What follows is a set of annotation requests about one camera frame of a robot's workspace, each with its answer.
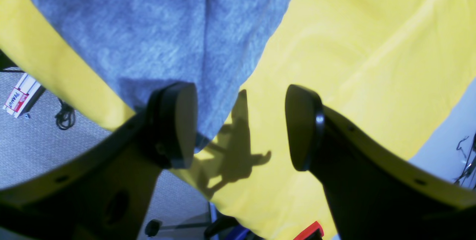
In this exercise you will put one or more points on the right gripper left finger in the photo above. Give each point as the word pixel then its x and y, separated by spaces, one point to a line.
pixel 104 194

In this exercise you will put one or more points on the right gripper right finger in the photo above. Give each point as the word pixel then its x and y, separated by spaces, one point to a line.
pixel 372 194

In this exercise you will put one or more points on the grey t-shirt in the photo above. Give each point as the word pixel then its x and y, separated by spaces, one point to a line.
pixel 138 46

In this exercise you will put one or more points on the red and black clamp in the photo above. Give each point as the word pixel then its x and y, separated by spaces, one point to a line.
pixel 312 232

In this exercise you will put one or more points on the white red labelled box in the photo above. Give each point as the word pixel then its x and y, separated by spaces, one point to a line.
pixel 23 96

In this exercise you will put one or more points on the yellow table cloth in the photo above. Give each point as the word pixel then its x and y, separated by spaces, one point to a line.
pixel 394 68

